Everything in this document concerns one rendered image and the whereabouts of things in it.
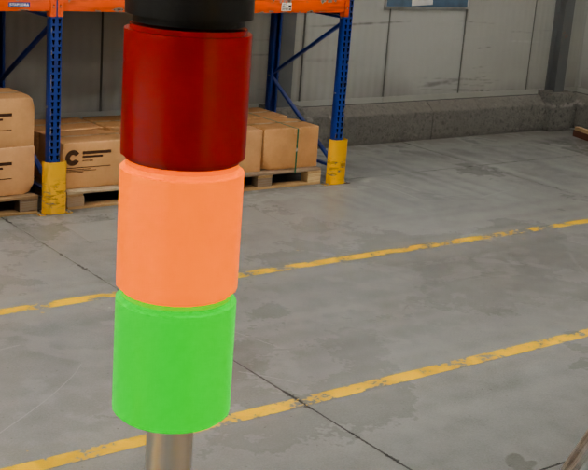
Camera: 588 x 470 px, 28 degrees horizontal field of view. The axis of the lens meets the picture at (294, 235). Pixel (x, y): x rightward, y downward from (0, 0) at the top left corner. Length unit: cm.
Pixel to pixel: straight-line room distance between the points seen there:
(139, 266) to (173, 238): 2
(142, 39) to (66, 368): 569
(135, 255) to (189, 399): 6
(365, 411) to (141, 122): 537
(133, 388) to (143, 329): 3
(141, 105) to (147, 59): 2
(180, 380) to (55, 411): 517
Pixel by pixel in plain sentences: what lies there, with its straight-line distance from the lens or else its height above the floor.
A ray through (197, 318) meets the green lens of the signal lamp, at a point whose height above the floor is 221.
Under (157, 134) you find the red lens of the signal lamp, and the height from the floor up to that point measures 228.
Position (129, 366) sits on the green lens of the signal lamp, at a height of 219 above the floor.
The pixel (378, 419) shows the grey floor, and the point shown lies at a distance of 574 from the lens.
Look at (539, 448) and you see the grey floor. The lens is 568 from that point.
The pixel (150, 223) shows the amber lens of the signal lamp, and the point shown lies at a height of 225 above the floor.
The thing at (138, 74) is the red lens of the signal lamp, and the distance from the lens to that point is 45.
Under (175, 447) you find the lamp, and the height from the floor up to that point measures 215.
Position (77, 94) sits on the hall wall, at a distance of 1040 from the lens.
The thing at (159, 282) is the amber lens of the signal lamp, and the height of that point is 223.
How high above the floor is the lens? 237
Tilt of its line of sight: 16 degrees down
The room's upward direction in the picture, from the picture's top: 4 degrees clockwise
